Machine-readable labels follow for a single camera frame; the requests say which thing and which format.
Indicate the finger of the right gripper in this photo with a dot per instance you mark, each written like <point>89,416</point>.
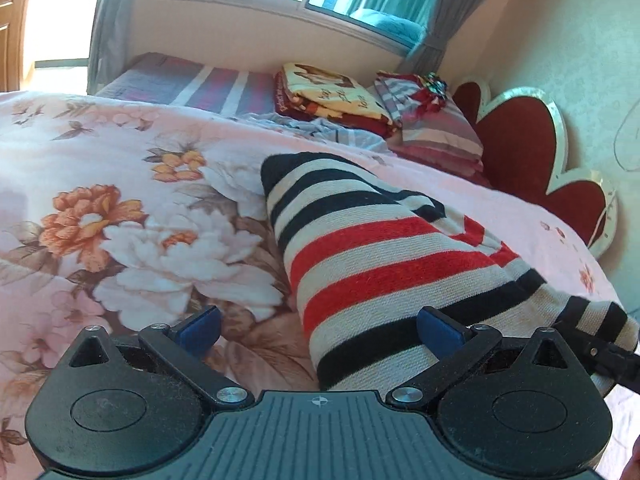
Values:
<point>602,357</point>

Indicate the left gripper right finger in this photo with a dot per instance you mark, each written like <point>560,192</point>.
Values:
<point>460,352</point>

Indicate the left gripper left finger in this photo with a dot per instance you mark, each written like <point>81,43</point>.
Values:
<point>178,350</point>

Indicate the striped knit children's sweater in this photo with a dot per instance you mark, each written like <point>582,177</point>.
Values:
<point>363,258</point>

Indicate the pink floral quilt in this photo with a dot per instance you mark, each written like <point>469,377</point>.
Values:
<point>124,215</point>

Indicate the striped red grey pillow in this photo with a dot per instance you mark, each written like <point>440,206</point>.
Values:
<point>444,140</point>

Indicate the red white headboard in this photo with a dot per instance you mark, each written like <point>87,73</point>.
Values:
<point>526,151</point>

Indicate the light blue crumpled cloth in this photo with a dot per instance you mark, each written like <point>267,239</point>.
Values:
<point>319,129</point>

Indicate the red ribbon ornament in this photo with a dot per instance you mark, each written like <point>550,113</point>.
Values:
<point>411,94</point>

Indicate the striped grey purple bedsheet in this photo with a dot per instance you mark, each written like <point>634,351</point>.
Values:
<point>158,78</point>

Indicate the yellow red folded blanket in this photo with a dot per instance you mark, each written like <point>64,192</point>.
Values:
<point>307,92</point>

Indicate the grey left curtain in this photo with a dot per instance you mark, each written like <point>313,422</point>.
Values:
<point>107,42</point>

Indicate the grey curtain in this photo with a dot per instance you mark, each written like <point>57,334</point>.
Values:
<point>107,42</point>
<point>446,19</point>

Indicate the grey right curtain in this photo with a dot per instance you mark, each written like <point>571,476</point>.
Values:
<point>446,19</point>

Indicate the brown wooden door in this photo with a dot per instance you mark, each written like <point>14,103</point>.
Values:
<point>13,20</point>

